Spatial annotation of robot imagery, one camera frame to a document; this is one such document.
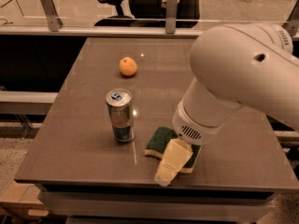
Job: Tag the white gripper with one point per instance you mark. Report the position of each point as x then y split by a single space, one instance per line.
191 125

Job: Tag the middle metal bracket post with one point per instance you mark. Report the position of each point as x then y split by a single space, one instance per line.
171 16

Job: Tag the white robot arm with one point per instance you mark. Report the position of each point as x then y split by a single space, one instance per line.
233 65

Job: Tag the right metal bracket post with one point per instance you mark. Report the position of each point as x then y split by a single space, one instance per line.
291 25

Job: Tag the left metal bracket post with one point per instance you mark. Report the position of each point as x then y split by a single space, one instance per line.
53 20

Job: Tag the orange fruit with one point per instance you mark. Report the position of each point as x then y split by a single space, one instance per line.
128 66

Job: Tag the metal bracket post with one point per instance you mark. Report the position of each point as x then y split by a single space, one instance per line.
291 25
171 16
53 20

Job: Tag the cardboard box under table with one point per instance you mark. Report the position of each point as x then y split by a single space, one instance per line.
20 201

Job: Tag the black office chair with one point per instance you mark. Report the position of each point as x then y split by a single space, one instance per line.
151 13

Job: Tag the red bull can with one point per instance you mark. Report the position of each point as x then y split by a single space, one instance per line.
120 110

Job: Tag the green and yellow sponge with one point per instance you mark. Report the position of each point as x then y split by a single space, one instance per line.
158 142

